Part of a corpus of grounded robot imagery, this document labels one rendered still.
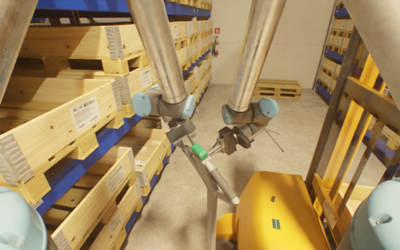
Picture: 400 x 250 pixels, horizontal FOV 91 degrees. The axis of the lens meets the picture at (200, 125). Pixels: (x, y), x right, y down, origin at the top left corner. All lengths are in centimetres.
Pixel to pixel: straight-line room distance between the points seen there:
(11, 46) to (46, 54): 154
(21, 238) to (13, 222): 2
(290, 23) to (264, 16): 585
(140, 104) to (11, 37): 45
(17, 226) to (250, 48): 60
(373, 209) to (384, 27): 31
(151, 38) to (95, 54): 115
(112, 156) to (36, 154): 86
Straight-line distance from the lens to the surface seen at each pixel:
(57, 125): 118
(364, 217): 28
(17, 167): 108
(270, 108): 87
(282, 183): 153
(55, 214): 172
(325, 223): 174
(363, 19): 51
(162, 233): 230
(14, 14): 45
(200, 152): 80
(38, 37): 198
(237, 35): 635
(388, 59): 47
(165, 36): 57
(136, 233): 235
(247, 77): 69
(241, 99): 75
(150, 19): 54
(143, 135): 279
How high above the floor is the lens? 189
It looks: 28 degrees down
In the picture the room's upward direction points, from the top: 1 degrees counter-clockwise
